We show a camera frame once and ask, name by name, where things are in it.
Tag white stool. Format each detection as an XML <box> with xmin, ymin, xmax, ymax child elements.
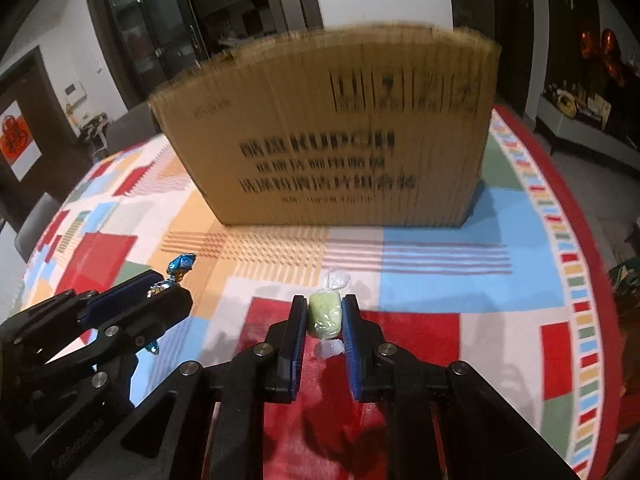
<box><xmin>79</xmin><ymin>115</ymin><xmax>109</xmax><ymax>157</ymax></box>

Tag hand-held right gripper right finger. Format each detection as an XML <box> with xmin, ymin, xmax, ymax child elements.
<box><xmin>345</xmin><ymin>295</ymin><xmax>581</xmax><ymax>480</ymax></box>

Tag green candy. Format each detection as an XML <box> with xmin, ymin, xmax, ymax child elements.
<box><xmin>307</xmin><ymin>269</ymin><xmax>351</xmax><ymax>358</ymax></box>

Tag round woven basket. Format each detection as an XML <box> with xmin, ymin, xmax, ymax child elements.
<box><xmin>555</xmin><ymin>89</ymin><xmax>581</xmax><ymax>117</ymax></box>

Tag colourful patterned tablecloth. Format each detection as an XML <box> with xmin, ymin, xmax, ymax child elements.
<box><xmin>12</xmin><ymin>105</ymin><xmax>631</xmax><ymax>480</ymax></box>

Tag grey sideboard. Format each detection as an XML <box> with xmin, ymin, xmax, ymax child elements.
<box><xmin>537</xmin><ymin>87</ymin><xmax>640</xmax><ymax>172</ymax></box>

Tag blue and gold foil candy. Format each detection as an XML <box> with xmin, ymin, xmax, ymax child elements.
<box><xmin>146</xmin><ymin>254</ymin><xmax>197</xmax><ymax>356</ymax></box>

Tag printed cardboard box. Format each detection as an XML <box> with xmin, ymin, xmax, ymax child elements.
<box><xmin>149</xmin><ymin>27</ymin><xmax>502</xmax><ymax>228</ymax></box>

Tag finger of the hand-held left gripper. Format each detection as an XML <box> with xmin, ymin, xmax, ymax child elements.
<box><xmin>0</xmin><ymin>269</ymin><xmax>168</xmax><ymax>361</ymax></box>
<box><xmin>30</xmin><ymin>289</ymin><xmax>194</xmax><ymax>411</ymax></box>

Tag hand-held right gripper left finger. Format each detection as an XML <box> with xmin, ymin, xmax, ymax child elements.
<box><xmin>107</xmin><ymin>295</ymin><xmax>308</xmax><ymax>480</ymax></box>

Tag orange balloon cluster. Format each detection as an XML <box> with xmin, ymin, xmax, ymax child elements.
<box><xmin>580</xmin><ymin>29</ymin><xmax>632</xmax><ymax>87</ymax></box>

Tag dark brown door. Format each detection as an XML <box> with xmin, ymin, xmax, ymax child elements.
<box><xmin>0</xmin><ymin>47</ymin><xmax>77</xmax><ymax>211</ymax></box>

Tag white wall intercom panel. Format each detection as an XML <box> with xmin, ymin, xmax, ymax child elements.
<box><xmin>64</xmin><ymin>82</ymin><xmax>87</xmax><ymax>117</ymax></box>

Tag grey chair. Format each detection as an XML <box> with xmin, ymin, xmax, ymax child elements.
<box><xmin>14</xmin><ymin>192</ymin><xmax>62</xmax><ymax>262</ymax></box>
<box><xmin>106</xmin><ymin>104</ymin><xmax>162</xmax><ymax>152</ymax></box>

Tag red paper door decoration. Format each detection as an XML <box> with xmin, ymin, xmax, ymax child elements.
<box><xmin>0</xmin><ymin>100</ymin><xmax>42</xmax><ymax>182</ymax></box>

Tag dark glass door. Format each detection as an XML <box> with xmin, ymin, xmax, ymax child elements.
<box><xmin>84</xmin><ymin>0</ymin><xmax>321</xmax><ymax>112</ymax></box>

